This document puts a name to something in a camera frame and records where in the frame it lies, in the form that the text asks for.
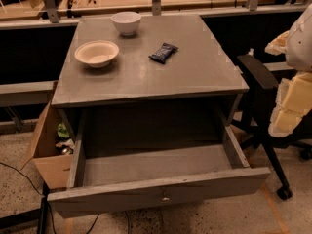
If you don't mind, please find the grey wooden drawer cabinet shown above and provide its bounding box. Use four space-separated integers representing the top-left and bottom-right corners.
51 13 251 158

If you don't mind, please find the green crumpled wrapper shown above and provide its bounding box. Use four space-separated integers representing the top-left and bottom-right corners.
57 123 69 138

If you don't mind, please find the open grey top drawer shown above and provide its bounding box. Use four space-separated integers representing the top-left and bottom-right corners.
48 108 270 218

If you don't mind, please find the grey metal rail frame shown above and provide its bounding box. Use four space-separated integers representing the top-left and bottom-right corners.
0 0 312 31

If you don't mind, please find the beige shallow paper bowl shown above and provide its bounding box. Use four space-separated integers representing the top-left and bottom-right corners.
75 40 119 68

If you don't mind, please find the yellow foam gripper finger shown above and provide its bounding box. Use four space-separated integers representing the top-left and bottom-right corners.
268 71 312 137
264 31 289 56

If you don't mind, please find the crumpled white paper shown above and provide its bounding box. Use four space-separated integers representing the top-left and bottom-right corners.
56 138 74 148

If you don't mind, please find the brown cardboard box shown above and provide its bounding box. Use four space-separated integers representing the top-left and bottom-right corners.
19 103 72 189

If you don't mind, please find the white deep ceramic bowl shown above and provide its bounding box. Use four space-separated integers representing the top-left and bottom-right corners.
111 12 141 35

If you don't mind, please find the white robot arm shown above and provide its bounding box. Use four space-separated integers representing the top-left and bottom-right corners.
265 5 312 137

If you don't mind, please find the black floor cable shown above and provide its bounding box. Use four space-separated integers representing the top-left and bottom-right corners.
0 161 58 234

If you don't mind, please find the dark blue rxbar wrapper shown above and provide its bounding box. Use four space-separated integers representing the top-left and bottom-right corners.
149 43 178 64

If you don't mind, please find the silver metal can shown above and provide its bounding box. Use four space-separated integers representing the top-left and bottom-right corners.
61 147 73 155

